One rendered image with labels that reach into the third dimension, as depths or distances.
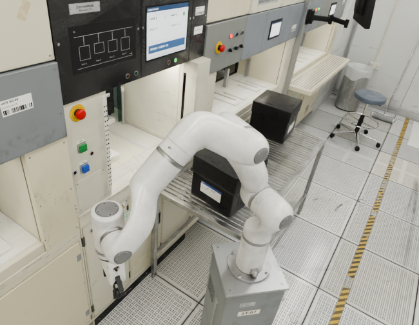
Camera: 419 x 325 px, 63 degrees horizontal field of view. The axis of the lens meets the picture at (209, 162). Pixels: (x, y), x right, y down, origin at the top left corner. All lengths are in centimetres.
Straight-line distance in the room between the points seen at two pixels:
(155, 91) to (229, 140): 117
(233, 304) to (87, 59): 112
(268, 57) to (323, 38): 150
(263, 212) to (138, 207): 53
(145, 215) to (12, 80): 57
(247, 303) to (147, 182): 84
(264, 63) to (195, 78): 150
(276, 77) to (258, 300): 215
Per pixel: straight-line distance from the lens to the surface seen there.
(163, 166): 89
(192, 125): 88
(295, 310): 247
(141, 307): 232
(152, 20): 153
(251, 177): 111
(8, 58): 116
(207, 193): 179
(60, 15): 123
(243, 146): 92
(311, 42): 465
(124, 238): 89
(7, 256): 156
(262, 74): 327
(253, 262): 148
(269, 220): 125
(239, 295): 149
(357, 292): 274
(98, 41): 134
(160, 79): 198
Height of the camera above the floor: 196
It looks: 34 degrees down
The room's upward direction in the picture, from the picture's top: 8 degrees clockwise
